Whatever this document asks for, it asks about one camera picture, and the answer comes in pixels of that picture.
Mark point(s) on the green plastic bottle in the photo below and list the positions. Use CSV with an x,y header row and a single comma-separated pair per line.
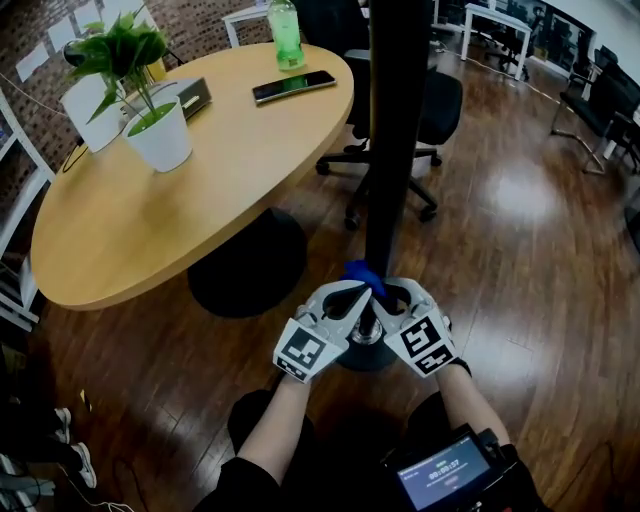
x,y
286,35

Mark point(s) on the black chest-mounted screen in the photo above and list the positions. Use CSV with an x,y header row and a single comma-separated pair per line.
x,y
445,475

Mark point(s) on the white wall paper sheet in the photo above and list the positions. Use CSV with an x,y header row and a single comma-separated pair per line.
x,y
112,7
87,15

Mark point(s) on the person's black trousers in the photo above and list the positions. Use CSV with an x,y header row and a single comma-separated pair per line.
x,y
270,415

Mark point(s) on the black office chair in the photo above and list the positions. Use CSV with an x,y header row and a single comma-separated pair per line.
x,y
440,105

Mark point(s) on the yellow drink cup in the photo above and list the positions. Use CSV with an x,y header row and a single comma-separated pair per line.
x,y
157,70

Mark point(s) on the white electric kettle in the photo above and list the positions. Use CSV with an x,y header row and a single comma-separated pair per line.
x,y
90,115

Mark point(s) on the green potted plant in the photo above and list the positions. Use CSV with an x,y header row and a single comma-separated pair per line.
x,y
160,135

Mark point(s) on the person's left forearm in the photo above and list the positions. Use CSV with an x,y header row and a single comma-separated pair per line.
x,y
272,430

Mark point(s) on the black smartphone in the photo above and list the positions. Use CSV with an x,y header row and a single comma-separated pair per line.
x,y
295,86

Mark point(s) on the round wooden table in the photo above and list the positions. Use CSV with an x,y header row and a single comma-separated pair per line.
x,y
175,200

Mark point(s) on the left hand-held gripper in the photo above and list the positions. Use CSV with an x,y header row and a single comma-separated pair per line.
x,y
307,350

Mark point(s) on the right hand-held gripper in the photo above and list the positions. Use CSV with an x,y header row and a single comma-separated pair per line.
x,y
425,345

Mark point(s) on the black coat rack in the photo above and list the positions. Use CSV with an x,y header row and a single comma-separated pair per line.
x,y
395,100

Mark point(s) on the blue cloth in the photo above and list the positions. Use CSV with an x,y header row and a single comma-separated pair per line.
x,y
362,275

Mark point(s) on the grey metal box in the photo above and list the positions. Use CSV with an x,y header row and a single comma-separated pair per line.
x,y
192,95

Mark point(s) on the yellow black striped floor tape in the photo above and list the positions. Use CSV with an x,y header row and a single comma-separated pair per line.
x,y
86,400

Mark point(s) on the dark glass window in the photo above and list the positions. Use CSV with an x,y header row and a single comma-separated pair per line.
x,y
560,35

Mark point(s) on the person's right forearm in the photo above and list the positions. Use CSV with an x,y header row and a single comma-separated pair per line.
x,y
470,405

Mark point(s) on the black cantilever chair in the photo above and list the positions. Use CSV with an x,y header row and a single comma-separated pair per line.
x,y
600,100

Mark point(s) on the white desk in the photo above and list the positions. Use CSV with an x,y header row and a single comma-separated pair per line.
x,y
495,20
245,15

